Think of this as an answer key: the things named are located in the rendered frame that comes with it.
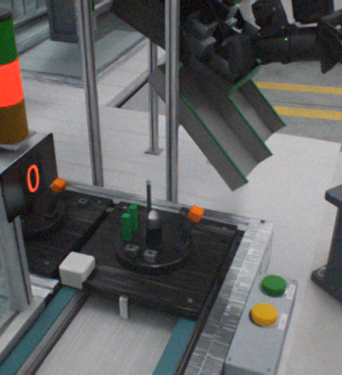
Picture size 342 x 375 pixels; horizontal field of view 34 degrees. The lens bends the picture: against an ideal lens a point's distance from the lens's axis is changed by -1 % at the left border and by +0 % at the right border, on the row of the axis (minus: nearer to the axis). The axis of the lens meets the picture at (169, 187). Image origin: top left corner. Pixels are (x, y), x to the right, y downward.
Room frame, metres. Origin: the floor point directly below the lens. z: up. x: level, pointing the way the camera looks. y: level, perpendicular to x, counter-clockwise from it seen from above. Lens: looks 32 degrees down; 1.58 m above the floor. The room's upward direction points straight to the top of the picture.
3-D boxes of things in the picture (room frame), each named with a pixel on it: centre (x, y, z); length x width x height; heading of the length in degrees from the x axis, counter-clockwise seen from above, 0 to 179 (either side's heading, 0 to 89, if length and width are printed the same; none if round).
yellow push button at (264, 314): (0.62, -0.14, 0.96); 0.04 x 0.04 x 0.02
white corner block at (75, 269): (0.72, 0.15, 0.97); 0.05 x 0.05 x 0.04; 70
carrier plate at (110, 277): (0.78, 0.03, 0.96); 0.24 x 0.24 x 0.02; 70
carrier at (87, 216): (0.87, 0.27, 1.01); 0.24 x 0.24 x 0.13; 70
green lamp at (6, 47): (0.64, 0.20, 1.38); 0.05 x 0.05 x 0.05
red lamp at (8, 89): (0.64, 0.20, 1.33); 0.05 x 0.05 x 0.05
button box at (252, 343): (0.62, -0.14, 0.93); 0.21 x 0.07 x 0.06; 160
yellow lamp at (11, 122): (0.64, 0.20, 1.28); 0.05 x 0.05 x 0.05
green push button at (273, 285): (0.69, -0.17, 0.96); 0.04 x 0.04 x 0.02
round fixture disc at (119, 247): (0.78, 0.03, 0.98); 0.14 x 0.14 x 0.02
